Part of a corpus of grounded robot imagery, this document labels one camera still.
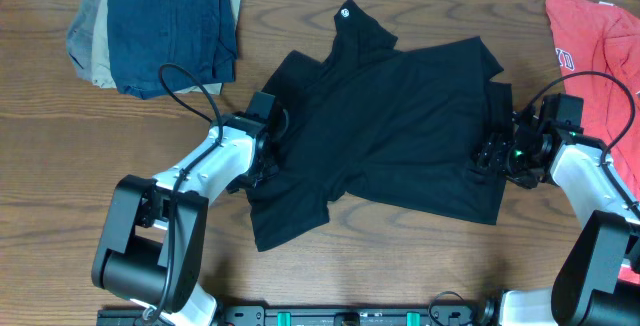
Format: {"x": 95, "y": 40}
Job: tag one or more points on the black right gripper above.
{"x": 492, "y": 153}

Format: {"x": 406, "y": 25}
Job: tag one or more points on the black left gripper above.
{"x": 270, "y": 172}

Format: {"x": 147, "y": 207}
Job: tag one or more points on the black t-shirt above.
{"x": 389, "y": 126}

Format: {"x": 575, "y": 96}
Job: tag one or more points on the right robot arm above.
{"x": 587, "y": 289}

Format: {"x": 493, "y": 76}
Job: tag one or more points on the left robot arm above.
{"x": 151, "y": 246}

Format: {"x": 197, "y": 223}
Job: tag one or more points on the red t-shirt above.
{"x": 597, "y": 47}

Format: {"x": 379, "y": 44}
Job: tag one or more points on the navy folded trousers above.
{"x": 143, "y": 35}

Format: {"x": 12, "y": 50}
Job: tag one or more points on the grey folded trousers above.
{"x": 79, "y": 38}

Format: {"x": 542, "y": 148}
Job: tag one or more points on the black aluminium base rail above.
{"x": 446, "y": 314}

